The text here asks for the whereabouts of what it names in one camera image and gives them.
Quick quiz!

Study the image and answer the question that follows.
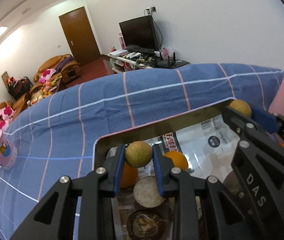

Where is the green kiwi fruit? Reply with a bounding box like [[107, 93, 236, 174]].
[[125, 141, 153, 168], [229, 99, 252, 118]]

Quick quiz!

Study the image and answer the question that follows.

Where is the dark purple mangosteen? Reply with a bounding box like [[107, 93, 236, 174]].
[[223, 171, 241, 195]]

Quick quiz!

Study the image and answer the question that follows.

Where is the printed paper leaflet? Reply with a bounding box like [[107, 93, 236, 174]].
[[107, 114, 241, 240]]

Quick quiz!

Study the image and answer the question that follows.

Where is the pink metal tin box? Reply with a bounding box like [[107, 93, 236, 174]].
[[91, 97, 284, 240]]

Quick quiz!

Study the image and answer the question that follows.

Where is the blue plaid tablecloth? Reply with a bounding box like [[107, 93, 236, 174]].
[[0, 63, 284, 239]]

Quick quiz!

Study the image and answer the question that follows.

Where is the pink cartoon mug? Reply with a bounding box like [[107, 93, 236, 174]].
[[0, 131, 17, 170]]

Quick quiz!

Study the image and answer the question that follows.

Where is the cluttered coffee table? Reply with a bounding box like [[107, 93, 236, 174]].
[[27, 76, 66, 107]]

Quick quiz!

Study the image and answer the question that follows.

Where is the pink floral pillow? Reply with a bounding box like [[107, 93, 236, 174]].
[[0, 106, 15, 120], [39, 68, 56, 83], [0, 119, 12, 131]]

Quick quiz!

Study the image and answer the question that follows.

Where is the brown leather armchair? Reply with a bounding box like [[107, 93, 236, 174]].
[[33, 54, 81, 87]]

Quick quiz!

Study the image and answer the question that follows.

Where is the black rack with clutter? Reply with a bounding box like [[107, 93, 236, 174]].
[[2, 72, 34, 101]]

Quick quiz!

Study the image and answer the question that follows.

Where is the white tv stand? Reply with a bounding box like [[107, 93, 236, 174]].
[[107, 49, 190, 73]]

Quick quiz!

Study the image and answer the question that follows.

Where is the black television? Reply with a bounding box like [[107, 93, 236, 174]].
[[119, 15, 159, 50]]

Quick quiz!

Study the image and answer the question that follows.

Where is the brown wooden door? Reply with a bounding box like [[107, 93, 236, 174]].
[[59, 7, 101, 66]]

